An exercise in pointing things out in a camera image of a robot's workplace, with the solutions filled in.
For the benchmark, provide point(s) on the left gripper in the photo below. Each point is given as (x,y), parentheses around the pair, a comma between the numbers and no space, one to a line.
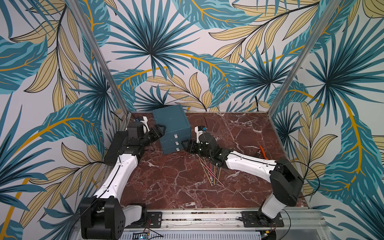
(161,133)

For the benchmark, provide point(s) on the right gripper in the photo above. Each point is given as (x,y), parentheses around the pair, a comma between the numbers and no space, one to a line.
(191,145)

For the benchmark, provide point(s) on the teal drawer cabinet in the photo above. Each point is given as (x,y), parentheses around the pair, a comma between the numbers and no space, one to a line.
(178,128)

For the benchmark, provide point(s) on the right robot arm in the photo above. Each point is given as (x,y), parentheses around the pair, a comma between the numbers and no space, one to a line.
(285,180)

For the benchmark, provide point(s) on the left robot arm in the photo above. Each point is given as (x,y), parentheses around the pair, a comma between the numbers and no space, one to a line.
(102,216)

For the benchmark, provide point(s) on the red pencil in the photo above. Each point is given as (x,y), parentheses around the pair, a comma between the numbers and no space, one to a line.
(212,175)

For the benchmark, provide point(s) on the small circuit board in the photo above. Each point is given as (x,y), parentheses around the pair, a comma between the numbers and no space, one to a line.
(140,236)

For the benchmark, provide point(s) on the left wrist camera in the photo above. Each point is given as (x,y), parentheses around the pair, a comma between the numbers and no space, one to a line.
(144,121)

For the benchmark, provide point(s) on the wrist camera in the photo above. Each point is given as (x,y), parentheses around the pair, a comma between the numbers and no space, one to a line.
(144,121)
(199,130)

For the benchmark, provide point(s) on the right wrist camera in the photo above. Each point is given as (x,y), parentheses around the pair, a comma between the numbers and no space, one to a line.
(199,130)

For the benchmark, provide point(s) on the orange handled tool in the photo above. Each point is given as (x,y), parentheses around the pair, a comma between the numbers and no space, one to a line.
(263,153)

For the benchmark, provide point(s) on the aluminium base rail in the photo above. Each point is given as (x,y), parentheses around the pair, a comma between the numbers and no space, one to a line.
(223,224)

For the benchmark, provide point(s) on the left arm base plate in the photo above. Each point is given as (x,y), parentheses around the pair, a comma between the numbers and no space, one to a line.
(153,220)

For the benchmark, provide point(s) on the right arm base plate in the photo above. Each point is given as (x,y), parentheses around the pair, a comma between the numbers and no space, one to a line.
(256,219)

